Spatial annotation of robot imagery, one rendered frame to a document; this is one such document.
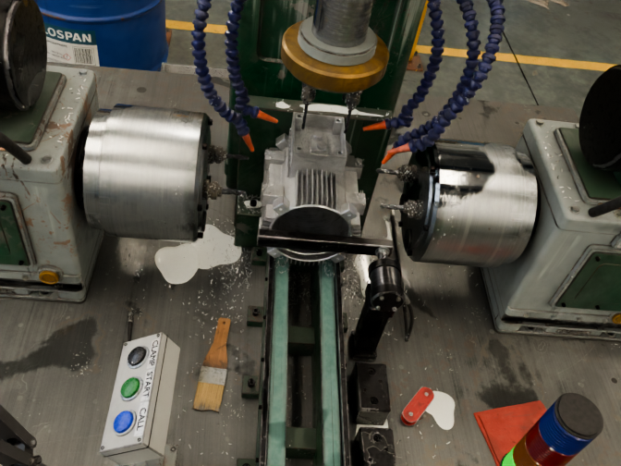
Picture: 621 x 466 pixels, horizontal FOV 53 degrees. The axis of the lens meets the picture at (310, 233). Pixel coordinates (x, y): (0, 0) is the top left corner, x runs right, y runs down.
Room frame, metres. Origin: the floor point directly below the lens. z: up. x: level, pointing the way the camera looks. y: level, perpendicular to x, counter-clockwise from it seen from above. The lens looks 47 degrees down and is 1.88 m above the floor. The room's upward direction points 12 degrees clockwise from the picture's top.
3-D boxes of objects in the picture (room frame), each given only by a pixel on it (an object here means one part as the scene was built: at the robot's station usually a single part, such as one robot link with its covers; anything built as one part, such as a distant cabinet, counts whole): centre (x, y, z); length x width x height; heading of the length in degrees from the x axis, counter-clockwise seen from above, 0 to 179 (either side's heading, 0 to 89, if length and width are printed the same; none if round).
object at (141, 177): (0.84, 0.36, 1.04); 0.37 x 0.25 x 0.25; 99
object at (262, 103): (1.05, 0.04, 0.97); 0.30 x 0.11 x 0.34; 99
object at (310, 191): (0.89, 0.01, 1.02); 0.20 x 0.19 x 0.19; 9
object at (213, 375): (0.61, 0.13, 0.80); 0.21 x 0.05 x 0.01; 4
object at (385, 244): (0.78, -0.03, 1.01); 0.26 x 0.04 x 0.03; 99
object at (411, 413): (0.60, -0.27, 0.81); 0.09 x 0.03 x 0.02; 149
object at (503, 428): (0.59, -0.47, 0.80); 0.15 x 0.12 x 0.01; 113
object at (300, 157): (0.93, 0.02, 1.11); 0.12 x 0.11 x 0.07; 9
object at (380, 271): (0.90, -0.16, 0.92); 0.45 x 0.13 x 0.24; 9
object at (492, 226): (0.95, -0.31, 1.04); 0.41 x 0.25 x 0.25; 99
